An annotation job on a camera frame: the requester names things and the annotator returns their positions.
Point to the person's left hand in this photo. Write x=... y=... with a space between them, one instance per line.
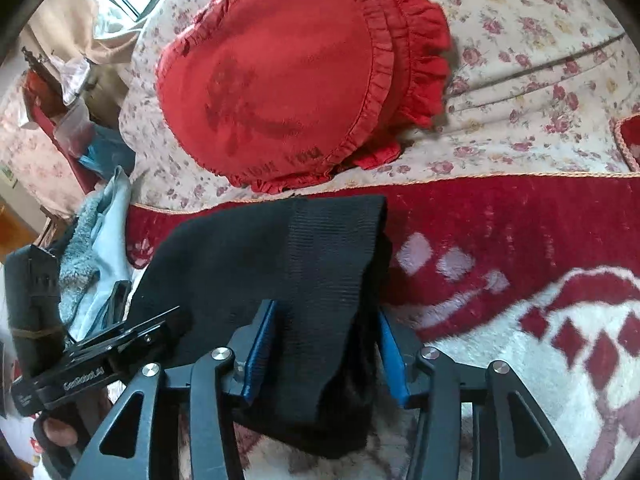
x=60 y=432

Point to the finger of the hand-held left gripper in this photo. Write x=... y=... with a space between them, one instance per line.
x=145 y=332
x=119 y=305

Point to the clear plastic bag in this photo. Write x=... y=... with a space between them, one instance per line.
x=75 y=120

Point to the black pants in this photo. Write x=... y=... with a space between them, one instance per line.
x=225 y=260

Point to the floral bed sheet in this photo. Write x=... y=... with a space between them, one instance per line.
x=525 y=35

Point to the red ruffled cushion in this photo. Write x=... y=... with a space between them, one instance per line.
x=280 y=85

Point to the floral cloth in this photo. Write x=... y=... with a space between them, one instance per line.
x=30 y=160

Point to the beige curtain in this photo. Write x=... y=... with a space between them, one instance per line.
x=95 y=25

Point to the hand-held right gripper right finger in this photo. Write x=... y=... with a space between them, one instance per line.
x=392 y=357

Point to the red and white blanket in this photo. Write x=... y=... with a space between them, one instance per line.
x=500 y=220

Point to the light blue fleece jacket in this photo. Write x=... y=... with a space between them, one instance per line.
x=107 y=240

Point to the orange-trimmed red mat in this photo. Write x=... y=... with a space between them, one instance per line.
x=627 y=132

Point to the blue plastic bag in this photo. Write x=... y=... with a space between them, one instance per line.
x=107 y=152

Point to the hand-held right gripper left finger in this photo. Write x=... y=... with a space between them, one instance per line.
x=259 y=352

